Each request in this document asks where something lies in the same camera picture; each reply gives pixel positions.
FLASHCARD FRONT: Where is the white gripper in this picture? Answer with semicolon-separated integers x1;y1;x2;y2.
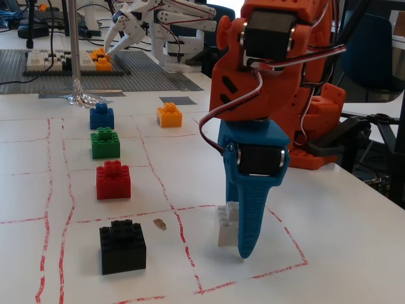
104;0;156;56

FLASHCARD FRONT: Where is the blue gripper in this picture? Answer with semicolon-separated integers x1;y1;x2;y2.
217;118;292;261

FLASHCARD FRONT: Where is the white brick block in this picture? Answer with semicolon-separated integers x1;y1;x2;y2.
216;201;240;248

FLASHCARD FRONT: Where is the blue brick block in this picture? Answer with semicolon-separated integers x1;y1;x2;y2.
89;102;115;130

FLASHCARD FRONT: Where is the orange brick block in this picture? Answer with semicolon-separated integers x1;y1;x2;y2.
156;102;184;128

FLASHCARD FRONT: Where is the green brick block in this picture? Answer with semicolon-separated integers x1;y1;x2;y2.
90;127;122;160

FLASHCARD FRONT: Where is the red brick block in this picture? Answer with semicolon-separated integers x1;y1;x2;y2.
96;160;132;200

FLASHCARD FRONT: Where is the black brick block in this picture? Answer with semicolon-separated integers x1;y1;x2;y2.
99;219;147;276

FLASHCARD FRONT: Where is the grey studded baseplate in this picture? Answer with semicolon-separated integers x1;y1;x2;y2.
0;49;205;95

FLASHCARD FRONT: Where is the metal pole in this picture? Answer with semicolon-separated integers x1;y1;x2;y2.
68;0;82;80

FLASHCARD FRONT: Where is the crumpled aluminium foil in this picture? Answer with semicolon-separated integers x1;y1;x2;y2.
59;77;114;109

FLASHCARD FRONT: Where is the white and black brick slab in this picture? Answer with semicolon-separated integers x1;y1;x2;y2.
26;49;96;73

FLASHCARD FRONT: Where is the black tripod stand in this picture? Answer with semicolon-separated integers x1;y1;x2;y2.
26;0;36;49

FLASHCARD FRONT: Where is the black table clamp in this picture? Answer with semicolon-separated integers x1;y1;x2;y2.
305;113;402;158

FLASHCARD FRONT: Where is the green circuit board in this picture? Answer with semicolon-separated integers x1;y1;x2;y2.
363;174;393;199

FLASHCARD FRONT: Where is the black metal post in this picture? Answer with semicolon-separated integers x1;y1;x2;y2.
390;91;405;203

